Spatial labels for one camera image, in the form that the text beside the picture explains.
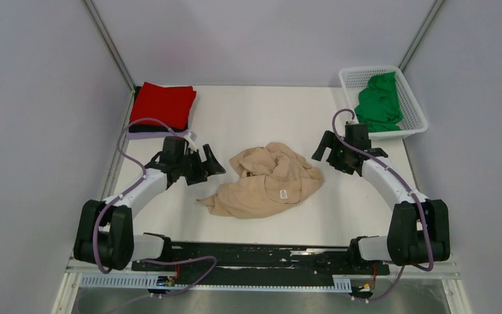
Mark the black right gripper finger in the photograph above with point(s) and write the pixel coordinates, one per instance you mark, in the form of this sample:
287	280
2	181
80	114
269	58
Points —
336	159
327	141

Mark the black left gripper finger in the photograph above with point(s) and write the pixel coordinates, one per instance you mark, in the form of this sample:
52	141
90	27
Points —
196	172
211	164

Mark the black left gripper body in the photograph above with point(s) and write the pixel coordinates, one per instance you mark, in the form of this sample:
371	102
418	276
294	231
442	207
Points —
187	159

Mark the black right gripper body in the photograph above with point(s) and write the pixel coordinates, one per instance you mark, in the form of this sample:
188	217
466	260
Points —
338	143

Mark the beige t shirt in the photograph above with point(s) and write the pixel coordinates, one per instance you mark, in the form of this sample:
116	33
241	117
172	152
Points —
272	179

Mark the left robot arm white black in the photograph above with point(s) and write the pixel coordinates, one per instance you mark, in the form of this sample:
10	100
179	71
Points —
105	235

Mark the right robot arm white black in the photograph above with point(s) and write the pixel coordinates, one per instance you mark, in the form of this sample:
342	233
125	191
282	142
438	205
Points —
419	233

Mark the folded black t shirt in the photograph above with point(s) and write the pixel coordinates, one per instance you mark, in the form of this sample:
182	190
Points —
150	128

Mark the folded red t shirt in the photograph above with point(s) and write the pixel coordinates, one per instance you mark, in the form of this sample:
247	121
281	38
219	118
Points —
166	106

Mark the green t shirt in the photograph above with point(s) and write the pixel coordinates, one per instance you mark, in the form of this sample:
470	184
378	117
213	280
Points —
379	106

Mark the white plastic basket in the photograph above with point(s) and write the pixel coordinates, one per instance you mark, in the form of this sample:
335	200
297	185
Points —
355	79

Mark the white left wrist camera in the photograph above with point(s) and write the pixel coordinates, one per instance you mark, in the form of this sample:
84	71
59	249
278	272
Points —
190	137

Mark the white slotted cable duct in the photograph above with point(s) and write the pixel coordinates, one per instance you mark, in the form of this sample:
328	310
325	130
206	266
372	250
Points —
157	282

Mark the right aluminium frame post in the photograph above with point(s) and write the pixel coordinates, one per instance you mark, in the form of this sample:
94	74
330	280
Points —
421	33

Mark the aluminium frame post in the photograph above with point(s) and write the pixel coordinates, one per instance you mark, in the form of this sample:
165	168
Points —
101	28
421	33

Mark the left aluminium frame post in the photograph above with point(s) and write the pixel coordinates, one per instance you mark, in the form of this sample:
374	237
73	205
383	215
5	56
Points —
101	28

